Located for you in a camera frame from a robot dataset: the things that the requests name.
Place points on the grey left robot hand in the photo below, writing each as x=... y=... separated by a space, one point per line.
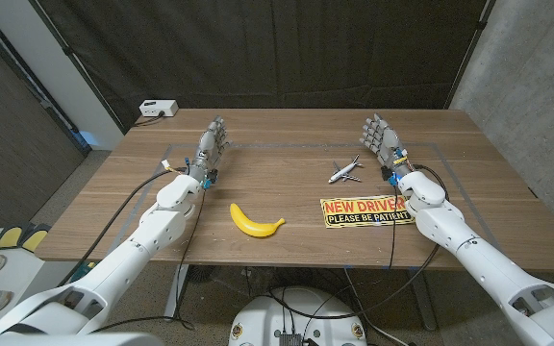
x=207 y=149

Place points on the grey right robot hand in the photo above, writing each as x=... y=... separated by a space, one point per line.
x=386 y=144

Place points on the yellow new driver bumper sticker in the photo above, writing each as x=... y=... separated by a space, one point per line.
x=359 y=211

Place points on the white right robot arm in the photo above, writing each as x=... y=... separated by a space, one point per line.
x=479 y=259

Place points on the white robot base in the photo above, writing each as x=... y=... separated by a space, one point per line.
x=258 y=322

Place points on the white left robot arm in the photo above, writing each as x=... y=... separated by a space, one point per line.
x=128 y=254

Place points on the white toy airplane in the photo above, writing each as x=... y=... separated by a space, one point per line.
x=344 y=171

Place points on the yellow toy banana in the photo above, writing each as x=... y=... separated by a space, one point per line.
x=250 y=227

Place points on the wooden table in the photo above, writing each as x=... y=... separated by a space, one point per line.
x=330 y=144

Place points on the white power box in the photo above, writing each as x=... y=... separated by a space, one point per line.
x=158 y=107

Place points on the black backdrop stand pole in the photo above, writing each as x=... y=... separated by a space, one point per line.
x=470 y=48
x=83 y=72

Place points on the grey metal table leg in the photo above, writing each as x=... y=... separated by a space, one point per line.
x=423 y=303
x=177 y=288

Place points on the teal and yellow object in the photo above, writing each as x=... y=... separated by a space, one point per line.
x=84 y=271

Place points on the white low shelf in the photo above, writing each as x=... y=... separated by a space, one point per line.
x=32 y=269

